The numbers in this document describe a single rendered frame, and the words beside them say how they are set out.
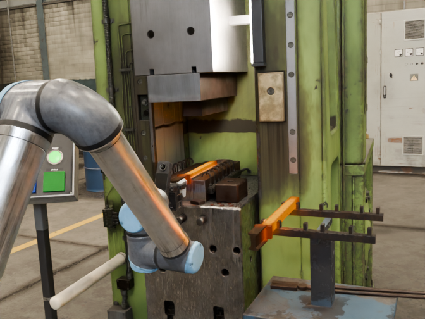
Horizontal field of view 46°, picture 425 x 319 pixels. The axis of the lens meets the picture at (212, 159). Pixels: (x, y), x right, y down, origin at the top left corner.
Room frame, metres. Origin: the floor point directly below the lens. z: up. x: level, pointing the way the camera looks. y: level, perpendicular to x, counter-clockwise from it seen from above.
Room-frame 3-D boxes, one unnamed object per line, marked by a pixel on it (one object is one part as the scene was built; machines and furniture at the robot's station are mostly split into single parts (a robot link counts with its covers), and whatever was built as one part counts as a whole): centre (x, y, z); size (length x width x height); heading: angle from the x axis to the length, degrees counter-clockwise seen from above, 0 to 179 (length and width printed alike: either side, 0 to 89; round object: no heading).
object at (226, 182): (1.75, -0.06, 0.95); 0.12 x 0.08 x 0.06; 160
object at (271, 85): (1.77, -0.22, 1.27); 0.09 x 0.02 x 0.17; 70
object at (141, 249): (1.43, 0.21, 0.85); 0.12 x 0.09 x 0.12; 61
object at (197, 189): (1.95, 0.05, 0.96); 0.42 x 0.20 x 0.09; 160
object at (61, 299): (1.79, 0.48, 0.62); 0.44 x 0.05 x 0.05; 160
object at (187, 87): (1.95, 0.05, 1.32); 0.42 x 0.20 x 0.10; 160
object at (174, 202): (1.59, 0.16, 0.97); 0.12 x 0.08 x 0.09; 160
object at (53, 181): (1.76, 0.57, 1.01); 0.07 x 0.05 x 0.07; 95
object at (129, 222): (1.43, 0.22, 0.96); 0.12 x 0.09 x 0.10; 160
